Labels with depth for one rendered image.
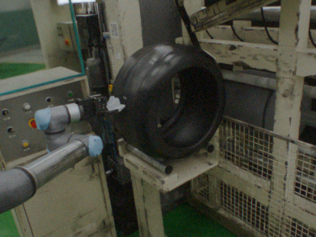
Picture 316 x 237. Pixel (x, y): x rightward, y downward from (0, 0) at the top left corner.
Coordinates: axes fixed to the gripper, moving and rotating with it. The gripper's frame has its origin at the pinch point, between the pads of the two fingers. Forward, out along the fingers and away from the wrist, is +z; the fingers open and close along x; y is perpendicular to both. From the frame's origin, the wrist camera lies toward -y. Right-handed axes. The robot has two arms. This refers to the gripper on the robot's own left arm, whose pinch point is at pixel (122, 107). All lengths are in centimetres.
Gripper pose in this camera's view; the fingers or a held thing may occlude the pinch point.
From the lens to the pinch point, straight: 133.2
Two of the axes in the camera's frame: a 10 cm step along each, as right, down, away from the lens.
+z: 8.0, -2.1, 5.6
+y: 0.0, -9.4, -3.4
